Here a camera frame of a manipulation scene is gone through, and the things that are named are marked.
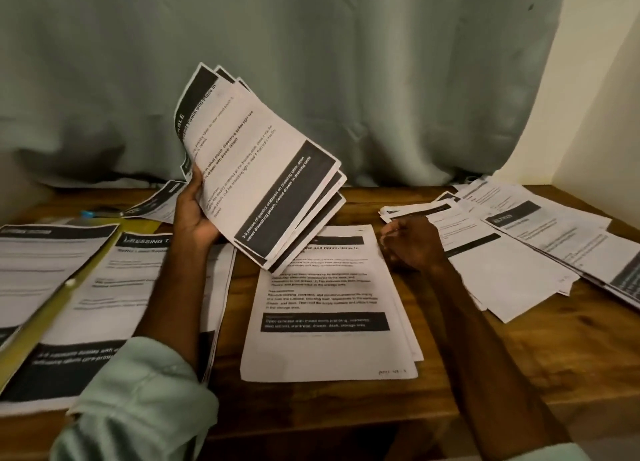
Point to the printed papers pile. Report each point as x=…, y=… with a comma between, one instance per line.
x=540, y=236

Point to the person's right hand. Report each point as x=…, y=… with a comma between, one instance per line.
x=415, y=244

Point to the single sheet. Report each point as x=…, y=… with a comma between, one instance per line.
x=160, y=201

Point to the person's right forearm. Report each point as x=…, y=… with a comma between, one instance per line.
x=500, y=376

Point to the person's left forearm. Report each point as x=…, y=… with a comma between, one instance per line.
x=160, y=356

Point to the pale green curtain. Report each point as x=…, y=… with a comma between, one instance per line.
x=300, y=66

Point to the person's left hand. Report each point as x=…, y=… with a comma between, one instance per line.
x=193, y=221

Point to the blue pen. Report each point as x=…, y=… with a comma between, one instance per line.
x=100, y=214

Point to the yellow patterned folder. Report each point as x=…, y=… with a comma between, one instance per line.
x=70, y=301

